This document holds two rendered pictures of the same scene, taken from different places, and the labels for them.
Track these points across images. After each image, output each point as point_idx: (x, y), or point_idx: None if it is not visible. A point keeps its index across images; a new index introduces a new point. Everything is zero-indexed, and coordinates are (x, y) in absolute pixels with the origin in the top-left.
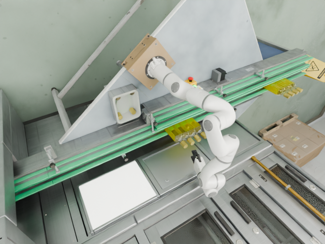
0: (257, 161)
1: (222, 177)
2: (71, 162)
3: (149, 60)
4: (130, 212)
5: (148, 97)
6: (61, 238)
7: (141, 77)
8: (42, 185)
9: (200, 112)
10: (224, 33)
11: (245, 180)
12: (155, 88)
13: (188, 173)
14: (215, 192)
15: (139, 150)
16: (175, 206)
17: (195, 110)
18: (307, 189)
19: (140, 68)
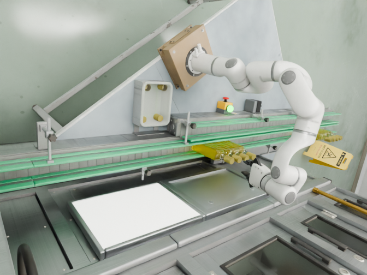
0: (323, 192)
1: (302, 169)
2: (70, 157)
3: (192, 47)
4: (164, 232)
5: (177, 109)
6: (39, 266)
7: (180, 66)
8: (15, 185)
9: (239, 137)
10: (259, 59)
11: (315, 211)
12: (187, 100)
13: (238, 197)
14: (294, 193)
15: (159, 179)
16: (232, 230)
17: (233, 133)
18: None
19: (182, 54)
